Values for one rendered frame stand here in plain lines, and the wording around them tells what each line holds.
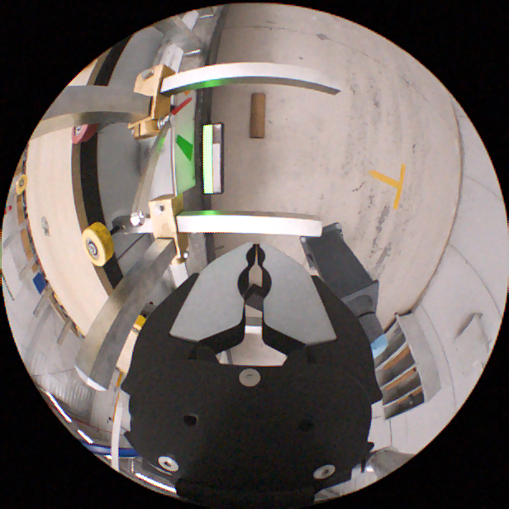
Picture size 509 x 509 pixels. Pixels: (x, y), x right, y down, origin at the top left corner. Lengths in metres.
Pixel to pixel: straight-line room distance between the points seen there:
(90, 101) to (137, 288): 0.24
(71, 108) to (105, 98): 0.05
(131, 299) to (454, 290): 2.70
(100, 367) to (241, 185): 1.08
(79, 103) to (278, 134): 1.04
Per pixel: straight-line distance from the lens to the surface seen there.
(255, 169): 1.09
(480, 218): 2.57
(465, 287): 2.55
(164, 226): 0.33
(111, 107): 0.22
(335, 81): 0.28
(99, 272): 0.44
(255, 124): 1.03
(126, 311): 0.23
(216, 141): 0.39
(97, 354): 0.20
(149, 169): 0.17
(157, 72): 0.31
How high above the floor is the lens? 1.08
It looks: 57 degrees down
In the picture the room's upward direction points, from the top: 177 degrees counter-clockwise
